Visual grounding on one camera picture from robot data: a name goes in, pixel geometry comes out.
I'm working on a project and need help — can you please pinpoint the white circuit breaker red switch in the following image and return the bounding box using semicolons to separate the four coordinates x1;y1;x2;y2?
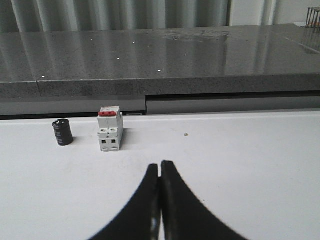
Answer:
97;106;124;152

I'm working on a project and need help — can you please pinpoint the wire rack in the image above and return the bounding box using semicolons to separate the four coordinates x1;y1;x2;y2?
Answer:
305;7;320;28

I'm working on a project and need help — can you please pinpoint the black cylindrical capacitor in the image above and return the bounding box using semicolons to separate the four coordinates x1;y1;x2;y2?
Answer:
52;118;74;146

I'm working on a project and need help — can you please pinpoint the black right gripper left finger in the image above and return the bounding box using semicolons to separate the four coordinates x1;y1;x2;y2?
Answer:
91;163;160;240

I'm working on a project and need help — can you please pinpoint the grey stone counter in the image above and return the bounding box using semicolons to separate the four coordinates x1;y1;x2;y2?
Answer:
0;24;320;118

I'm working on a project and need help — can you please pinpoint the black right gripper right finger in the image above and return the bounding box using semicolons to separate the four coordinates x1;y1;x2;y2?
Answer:
161;160;244;240

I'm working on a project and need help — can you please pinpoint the grey corrugated curtain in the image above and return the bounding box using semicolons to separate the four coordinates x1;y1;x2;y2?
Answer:
0;0;231;33

